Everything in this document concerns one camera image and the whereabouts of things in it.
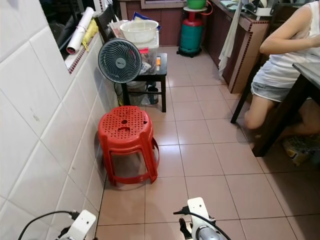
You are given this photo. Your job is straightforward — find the red plastic stool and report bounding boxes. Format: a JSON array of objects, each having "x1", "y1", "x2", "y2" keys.
[{"x1": 98, "y1": 105, "x2": 160, "y2": 186}]

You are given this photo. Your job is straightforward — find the dark wooden chair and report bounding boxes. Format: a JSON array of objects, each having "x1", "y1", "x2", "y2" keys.
[{"x1": 230, "y1": 72, "x2": 258, "y2": 125}]

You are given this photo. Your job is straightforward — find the printed bag on floor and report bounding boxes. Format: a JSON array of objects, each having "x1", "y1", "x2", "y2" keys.
[{"x1": 282, "y1": 134, "x2": 320, "y2": 167}]

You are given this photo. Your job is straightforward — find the small black side table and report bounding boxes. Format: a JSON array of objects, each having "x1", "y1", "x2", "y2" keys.
[{"x1": 119, "y1": 52, "x2": 168, "y2": 113}]

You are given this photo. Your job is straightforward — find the clear plastic storage box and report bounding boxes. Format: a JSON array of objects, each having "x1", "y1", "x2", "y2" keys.
[{"x1": 111, "y1": 20, "x2": 161, "y2": 76}]

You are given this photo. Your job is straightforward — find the grey round desk fan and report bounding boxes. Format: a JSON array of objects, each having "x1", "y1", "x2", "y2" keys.
[{"x1": 98, "y1": 38, "x2": 143, "y2": 84}]

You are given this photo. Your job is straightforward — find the person in white top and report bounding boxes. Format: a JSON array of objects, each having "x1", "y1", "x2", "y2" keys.
[{"x1": 242, "y1": 0, "x2": 320, "y2": 132}]

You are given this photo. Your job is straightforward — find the white hanging towel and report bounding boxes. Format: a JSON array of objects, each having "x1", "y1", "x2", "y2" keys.
[{"x1": 218, "y1": 0, "x2": 246, "y2": 76}]

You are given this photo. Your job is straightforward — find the brown kitchen counter cabinet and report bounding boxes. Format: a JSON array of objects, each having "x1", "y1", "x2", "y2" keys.
[{"x1": 205, "y1": 0, "x2": 272, "y2": 95}]

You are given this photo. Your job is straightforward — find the green and red gas cylinder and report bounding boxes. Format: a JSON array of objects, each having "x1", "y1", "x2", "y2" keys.
[{"x1": 177, "y1": 6, "x2": 207, "y2": 58}]

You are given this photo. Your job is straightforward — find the yellow cloth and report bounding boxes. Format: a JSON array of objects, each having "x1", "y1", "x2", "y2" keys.
[{"x1": 82, "y1": 19, "x2": 100, "y2": 50}]

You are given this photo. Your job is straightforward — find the white rolled paper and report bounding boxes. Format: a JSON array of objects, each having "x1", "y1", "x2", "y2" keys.
[{"x1": 66, "y1": 7, "x2": 96, "y2": 55}]

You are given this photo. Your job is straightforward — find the white plastic basin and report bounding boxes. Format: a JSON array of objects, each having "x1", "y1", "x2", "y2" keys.
[{"x1": 119, "y1": 19, "x2": 160, "y2": 45}]

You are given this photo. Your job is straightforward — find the green plastic bowl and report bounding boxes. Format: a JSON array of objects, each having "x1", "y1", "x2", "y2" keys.
[{"x1": 186, "y1": 0, "x2": 208, "y2": 10}]

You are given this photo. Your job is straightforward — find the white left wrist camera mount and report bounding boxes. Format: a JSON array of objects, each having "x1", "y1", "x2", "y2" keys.
[{"x1": 68, "y1": 209, "x2": 97, "y2": 240}]

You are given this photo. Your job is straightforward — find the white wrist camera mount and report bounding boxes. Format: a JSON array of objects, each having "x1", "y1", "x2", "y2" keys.
[
  {"x1": 68, "y1": 209, "x2": 97, "y2": 240},
  {"x1": 187, "y1": 197, "x2": 212, "y2": 231}
]

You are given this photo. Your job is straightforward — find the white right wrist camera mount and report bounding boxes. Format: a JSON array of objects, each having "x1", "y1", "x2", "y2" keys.
[{"x1": 187, "y1": 197, "x2": 212, "y2": 231}]

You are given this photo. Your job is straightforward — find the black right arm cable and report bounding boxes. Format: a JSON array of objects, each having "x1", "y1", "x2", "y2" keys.
[{"x1": 173, "y1": 205, "x2": 237, "y2": 240}]

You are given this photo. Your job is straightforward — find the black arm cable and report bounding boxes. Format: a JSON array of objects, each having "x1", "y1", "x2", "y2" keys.
[
  {"x1": 173, "y1": 205, "x2": 237, "y2": 240},
  {"x1": 17, "y1": 209, "x2": 81, "y2": 240}
]

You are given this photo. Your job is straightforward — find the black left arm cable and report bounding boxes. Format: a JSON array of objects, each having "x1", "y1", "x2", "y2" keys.
[{"x1": 17, "y1": 209, "x2": 81, "y2": 240}]

